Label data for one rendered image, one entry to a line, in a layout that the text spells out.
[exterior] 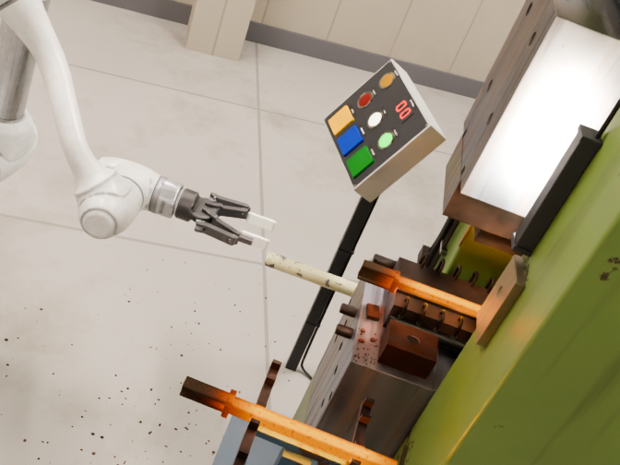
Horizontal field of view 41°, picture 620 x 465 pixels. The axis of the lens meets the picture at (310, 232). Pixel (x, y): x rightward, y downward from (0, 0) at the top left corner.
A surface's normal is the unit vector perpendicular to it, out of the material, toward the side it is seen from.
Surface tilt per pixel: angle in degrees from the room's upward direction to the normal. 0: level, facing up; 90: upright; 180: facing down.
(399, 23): 90
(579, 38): 90
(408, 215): 0
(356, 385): 90
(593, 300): 90
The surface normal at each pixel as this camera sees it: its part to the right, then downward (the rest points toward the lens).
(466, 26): 0.07, 0.65
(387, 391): -0.17, 0.58
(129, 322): 0.30, -0.74
